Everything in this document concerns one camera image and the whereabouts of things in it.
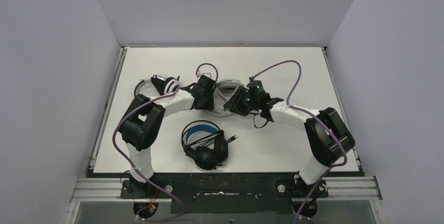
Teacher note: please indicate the black headphones with blue band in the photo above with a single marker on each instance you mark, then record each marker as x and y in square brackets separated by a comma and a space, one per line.
[204, 142]

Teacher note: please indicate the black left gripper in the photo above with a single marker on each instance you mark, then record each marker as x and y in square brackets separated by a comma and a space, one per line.
[209, 95]

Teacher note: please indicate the white and black headphones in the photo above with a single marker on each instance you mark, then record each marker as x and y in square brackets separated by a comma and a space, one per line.
[162, 83]

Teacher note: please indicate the grey white headphones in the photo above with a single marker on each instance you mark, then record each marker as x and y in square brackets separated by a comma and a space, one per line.
[223, 92]

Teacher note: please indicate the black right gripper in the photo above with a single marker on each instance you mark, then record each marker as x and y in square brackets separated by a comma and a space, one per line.
[235, 104]

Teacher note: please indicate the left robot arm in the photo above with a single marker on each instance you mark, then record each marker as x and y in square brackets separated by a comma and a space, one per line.
[139, 127]

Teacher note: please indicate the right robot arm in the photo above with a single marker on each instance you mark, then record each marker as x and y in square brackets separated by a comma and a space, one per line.
[329, 138]

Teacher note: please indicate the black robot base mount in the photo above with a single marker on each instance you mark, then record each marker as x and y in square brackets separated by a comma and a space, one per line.
[225, 193]

